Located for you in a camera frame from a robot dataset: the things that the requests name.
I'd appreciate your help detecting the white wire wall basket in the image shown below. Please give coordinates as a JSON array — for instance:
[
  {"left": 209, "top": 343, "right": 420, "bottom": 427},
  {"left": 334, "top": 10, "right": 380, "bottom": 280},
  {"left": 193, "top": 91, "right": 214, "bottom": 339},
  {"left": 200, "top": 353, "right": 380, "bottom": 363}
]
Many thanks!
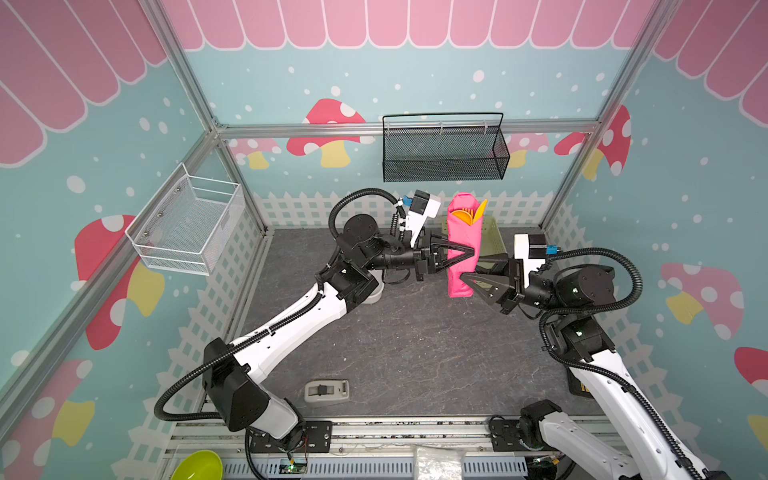
[{"left": 125, "top": 164, "right": 246, "bottom": 276}]

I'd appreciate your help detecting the white plastic tub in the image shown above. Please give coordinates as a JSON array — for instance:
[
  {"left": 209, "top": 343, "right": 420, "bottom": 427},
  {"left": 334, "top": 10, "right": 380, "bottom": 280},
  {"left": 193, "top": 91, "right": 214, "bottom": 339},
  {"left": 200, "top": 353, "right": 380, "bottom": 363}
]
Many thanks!
[{"left": 360, "top": 282, "right": 384, "bottom": 304}]

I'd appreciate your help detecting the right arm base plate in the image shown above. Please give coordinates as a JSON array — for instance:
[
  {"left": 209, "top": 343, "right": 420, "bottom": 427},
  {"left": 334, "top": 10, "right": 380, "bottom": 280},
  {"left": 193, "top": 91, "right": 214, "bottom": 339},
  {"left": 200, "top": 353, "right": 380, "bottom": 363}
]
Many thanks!
[{"left": 488, "top": 415, "right": 543, "bottom": 452}]

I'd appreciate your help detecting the clear plastic bag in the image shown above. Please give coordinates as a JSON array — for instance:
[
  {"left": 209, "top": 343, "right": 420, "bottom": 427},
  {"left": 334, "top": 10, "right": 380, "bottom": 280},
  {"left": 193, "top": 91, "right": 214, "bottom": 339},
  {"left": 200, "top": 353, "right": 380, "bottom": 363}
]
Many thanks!
[{"left": 413, "top": 446, "right": 464, "bottom": 480}]

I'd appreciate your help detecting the green perforated plastic basket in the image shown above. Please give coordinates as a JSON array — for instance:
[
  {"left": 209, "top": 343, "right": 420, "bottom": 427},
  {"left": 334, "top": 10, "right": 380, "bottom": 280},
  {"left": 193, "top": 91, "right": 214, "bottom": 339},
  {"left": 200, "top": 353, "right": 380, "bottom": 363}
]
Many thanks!
[{"left": 476, "top": 216, "right": 509, "bottom": 274}]

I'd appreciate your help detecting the grey switch box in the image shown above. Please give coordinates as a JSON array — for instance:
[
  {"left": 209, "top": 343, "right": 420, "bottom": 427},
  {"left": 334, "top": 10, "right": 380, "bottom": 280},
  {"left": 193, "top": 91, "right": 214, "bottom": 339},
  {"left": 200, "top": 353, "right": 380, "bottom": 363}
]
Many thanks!
[{"left": 304, "top": 379, "right": 350, "bottom": 405}]

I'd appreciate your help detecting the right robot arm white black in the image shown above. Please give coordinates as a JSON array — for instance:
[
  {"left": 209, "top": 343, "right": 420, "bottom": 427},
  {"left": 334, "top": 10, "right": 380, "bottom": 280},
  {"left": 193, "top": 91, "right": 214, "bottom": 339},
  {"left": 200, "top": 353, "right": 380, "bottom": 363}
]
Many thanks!
[{"left": 461, "top": 247, "right": 728, "bottom": 479}]

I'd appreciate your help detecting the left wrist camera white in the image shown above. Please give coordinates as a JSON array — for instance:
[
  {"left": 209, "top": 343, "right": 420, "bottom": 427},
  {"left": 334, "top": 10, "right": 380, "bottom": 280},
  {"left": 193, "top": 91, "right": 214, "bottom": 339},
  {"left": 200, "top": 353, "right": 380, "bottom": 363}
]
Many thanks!
[{"left": 401, "top": 190, "right": 442, "bottom": 248}]

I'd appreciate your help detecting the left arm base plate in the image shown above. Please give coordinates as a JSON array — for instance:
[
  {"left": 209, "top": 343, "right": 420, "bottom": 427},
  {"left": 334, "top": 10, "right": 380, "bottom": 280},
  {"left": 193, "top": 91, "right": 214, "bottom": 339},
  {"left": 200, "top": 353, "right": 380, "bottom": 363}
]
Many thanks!
[{"left": 248, "top": 420, "right": 333, "bottom": 455}]

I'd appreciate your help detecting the pink paper napkin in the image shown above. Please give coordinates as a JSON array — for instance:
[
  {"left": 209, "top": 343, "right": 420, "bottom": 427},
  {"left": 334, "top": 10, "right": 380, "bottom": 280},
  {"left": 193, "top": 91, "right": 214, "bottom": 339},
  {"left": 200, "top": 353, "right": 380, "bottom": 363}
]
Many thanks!
[{"left": 446, "top": 192, "right": 484, "bottom": 299}]

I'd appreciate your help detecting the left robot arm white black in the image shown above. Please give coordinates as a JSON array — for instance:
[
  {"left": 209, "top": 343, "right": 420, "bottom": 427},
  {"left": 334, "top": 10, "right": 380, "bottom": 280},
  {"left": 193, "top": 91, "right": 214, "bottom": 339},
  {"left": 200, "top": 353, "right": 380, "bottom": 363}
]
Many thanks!
[{"left": 153, "top": 188, "right": 479, "bottom": 452}]

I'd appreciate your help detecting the orange plastic knife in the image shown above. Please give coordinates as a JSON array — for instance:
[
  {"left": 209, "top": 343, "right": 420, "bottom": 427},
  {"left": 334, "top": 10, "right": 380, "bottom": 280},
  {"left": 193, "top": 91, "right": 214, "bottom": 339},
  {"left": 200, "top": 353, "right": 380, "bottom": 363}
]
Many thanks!
[{"left": 473, "top": 200, "right": 488, "bottom": 223}]

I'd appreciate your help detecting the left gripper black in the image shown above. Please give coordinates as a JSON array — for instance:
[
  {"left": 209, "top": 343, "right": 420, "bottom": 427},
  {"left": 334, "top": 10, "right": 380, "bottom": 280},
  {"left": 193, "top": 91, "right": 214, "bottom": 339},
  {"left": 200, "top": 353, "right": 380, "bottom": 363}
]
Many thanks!
[{"left": 362, "top": 229, "right": 474, "bottom": 283}]

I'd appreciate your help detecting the black flat box yellow label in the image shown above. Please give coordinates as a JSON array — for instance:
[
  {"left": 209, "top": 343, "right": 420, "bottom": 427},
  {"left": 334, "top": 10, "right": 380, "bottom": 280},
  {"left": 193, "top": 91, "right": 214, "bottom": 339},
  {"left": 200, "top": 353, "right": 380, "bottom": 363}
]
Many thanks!
[{"left": 566, "top": 368, "right": 593, "bottom": 399}]

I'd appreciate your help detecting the black mesh wall basket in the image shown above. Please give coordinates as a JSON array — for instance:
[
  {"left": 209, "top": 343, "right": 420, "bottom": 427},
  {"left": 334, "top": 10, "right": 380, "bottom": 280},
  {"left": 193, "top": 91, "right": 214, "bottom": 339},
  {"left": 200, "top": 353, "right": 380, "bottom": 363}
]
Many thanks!
[{"left": 381, "top": 112, "right": 511, "bottom": 182}]

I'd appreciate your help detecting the lime green bowl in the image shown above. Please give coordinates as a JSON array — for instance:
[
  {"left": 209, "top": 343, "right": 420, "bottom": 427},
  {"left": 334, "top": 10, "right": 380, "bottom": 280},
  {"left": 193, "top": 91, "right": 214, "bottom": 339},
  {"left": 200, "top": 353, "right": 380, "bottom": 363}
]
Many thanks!
[{"left": 170, "top": 450, "right": 223, "bottom": 480}]

